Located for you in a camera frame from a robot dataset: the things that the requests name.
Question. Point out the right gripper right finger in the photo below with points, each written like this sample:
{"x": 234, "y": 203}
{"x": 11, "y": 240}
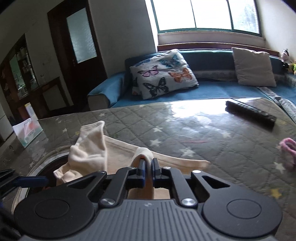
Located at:
{"x": 173, "y": 180}

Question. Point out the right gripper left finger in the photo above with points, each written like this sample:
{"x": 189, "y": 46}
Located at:
{"x": 121, "y": 182}

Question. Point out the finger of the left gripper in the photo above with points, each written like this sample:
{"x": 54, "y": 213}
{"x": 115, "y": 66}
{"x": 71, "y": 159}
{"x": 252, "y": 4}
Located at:
{"x": 10, "y": 180}

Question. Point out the cream knit garment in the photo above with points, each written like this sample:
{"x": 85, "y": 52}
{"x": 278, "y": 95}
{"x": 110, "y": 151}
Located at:
{"x": 94, "y": 151}

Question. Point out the round table heater insert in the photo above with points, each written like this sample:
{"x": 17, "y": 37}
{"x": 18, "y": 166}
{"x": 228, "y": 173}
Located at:
{"x": 45, "y": 168}

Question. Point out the tissue box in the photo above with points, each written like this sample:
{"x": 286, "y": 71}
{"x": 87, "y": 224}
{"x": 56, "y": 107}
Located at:
{"x": 28, "y": 130}

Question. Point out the grey quilted star tablecloth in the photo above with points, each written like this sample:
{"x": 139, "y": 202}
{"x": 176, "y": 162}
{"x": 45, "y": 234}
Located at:
{"x": 239, "y": 150}

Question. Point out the dark wooden cabinet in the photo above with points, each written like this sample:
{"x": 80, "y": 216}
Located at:
{"x": 20, "y": 86}

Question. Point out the butterfly print pillow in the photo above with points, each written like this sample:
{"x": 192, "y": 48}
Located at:
{"x": 162, "y": 74}

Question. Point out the black remote control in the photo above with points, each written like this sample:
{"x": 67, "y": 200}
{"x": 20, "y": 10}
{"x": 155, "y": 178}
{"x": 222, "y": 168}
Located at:
{"x": 265, "y": 119}

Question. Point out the blue sofa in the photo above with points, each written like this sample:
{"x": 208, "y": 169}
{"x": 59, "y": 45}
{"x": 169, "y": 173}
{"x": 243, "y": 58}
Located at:
{"x": 215, "y": 73}

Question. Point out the pink cloth item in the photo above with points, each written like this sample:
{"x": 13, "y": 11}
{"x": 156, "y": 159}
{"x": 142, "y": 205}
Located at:
{"x": 288, "y": 153}

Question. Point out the dark wooden door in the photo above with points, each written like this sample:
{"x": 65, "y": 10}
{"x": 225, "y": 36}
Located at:
{"x": 77, "y": 50}

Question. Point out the plain beige pillow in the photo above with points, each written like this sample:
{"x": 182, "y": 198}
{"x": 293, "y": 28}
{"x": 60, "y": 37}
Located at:
{"x": 253, "y": 68}

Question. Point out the cow plush toy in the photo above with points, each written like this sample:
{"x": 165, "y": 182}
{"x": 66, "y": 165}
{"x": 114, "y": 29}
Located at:
{"x": 286, "y": 61}

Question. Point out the window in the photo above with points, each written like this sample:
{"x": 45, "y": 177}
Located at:
{"x": 207, "y": 15}

